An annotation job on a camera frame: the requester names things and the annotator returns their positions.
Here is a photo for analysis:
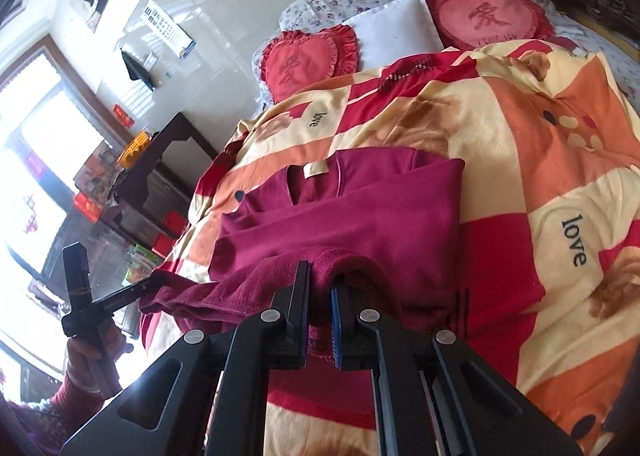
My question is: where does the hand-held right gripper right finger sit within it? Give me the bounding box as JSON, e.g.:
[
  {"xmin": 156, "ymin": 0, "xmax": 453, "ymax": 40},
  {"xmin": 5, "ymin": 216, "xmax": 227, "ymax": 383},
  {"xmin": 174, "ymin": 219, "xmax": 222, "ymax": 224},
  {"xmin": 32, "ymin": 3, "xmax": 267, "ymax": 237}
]
[{"xmin": 329, "ymin": 281, "xmax": 568, "ymax": 456}]

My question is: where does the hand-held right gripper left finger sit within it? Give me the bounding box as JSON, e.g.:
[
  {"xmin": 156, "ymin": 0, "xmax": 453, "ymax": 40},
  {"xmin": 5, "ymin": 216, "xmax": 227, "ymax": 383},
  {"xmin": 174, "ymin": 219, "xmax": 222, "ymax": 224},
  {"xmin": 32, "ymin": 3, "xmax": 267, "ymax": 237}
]
[{"xmin": 59, "ymin": 260, "xmax": 314, "ymax": 456}]

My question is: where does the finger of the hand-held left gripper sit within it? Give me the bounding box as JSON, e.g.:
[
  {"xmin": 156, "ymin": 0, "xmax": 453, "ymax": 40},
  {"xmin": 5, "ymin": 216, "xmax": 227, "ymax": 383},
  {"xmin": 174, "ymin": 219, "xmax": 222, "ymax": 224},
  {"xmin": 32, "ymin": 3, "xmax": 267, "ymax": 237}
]
[{"xmin": 102, "ymin": 276, "xmax": 168, "ymax": 313}]

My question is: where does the maroon fleece shirt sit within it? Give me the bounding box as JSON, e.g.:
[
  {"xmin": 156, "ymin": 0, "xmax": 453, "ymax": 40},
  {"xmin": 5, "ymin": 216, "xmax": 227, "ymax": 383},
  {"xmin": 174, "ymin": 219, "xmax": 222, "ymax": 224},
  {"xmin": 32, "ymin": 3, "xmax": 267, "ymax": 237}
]
[{"xmin": 139, "ymin": 146, "xmax": 547, "ymax": 373}]

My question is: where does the person's left forearm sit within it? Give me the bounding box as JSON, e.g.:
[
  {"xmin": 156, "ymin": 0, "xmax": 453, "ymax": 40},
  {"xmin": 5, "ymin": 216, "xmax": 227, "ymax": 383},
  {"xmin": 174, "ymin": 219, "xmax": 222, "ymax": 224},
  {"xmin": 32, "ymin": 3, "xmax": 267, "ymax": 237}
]
[{"xmin": 0, "ymin": 371, "xmax": 108, "ymax": 452}]

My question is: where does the person's left hand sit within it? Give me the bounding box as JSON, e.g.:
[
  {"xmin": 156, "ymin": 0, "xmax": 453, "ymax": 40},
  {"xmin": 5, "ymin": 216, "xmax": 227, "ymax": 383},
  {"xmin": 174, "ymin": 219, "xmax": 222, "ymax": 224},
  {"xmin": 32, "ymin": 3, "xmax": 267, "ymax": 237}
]
[{"xmin": 65, "ymin": 323, "xmax": 132, "ymax": 389}]

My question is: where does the red box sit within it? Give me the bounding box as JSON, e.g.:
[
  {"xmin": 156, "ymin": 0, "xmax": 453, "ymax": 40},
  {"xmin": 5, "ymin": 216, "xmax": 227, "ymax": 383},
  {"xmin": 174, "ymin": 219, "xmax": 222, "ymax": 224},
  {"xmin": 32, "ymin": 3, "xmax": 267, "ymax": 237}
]
[{"xmin": 154, "ymin": 210, "xmax": 190, "ymax": 258}]

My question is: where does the dark wooden cabinet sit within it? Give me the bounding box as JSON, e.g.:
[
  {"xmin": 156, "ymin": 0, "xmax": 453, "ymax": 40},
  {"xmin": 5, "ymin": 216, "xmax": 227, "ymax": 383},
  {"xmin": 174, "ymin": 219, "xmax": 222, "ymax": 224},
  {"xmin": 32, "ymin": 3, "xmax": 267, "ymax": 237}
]
[{"xmin": 111, "ymin": 112, "xmax": 222, "ymax": 249}]

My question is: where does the window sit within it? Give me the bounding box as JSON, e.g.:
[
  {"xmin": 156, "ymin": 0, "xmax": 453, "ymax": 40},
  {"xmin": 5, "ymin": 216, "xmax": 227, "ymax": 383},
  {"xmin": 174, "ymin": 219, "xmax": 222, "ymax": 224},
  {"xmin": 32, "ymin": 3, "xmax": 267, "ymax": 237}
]
[{"xmin": 0, "ymin": 33, "xmax": 123, "ymax": 297}]

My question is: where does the orange plastic container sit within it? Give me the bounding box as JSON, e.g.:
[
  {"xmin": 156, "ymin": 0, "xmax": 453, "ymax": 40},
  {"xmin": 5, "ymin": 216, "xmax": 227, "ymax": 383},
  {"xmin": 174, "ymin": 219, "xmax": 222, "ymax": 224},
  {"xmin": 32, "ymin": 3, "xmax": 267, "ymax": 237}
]
[{"xmin": 116, "ymin": 132, "xmax": 154, "ymax": 170}]

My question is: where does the red heart pillow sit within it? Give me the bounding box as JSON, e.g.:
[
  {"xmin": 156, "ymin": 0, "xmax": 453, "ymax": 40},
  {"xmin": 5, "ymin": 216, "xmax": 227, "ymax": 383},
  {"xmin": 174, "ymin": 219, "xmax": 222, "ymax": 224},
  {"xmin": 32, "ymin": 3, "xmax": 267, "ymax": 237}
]
[
  {"xmin": 425, "ymin": 0, "xmax": 554, "ymax": 53},
  {"xmin": 259, "ymin": 23, "xmax": 359, "ymax": 103}
]

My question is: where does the printed checkered fleece blanket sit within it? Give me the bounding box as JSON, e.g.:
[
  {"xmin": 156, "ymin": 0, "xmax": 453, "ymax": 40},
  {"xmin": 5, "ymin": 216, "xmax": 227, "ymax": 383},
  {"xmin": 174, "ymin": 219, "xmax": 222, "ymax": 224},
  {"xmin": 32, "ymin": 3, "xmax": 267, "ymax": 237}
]
[{"xmin": 140, "ymin": 43, "xmax": 640, "ymax": 456}]

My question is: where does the white pillow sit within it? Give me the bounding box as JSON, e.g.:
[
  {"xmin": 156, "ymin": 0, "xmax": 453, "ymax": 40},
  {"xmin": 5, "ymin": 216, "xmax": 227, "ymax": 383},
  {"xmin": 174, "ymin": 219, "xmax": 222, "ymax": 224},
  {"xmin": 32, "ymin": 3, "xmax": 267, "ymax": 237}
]
[{"xmin": 342, "ymin": 0, "xmax": 446, "ymax": 71}]

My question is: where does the red wall label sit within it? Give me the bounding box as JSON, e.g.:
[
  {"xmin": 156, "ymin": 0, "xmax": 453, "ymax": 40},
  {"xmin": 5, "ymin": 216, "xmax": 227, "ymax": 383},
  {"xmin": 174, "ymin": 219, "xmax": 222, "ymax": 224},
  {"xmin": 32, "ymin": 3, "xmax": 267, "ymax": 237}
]
[{"xmin": 112, "ymin": 103, "xmax": 137, "ymax": 130}]

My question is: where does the black cloth on wall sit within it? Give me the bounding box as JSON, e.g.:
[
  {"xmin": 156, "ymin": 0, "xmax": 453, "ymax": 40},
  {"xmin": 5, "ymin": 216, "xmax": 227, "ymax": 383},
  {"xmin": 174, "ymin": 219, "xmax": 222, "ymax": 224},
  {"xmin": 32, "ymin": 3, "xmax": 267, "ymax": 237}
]
[{"xmin": 121, "ymin": 50, "xmax": 157, "ymax": 93}]

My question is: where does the wall calendar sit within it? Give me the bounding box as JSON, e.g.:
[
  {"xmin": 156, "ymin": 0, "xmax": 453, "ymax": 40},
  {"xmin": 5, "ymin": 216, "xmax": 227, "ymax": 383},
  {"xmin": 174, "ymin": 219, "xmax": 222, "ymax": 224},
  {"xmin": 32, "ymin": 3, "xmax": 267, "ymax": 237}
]
[{"xmin": 141, "ymin": 0, "xmax": 197, "ymax": 60}]

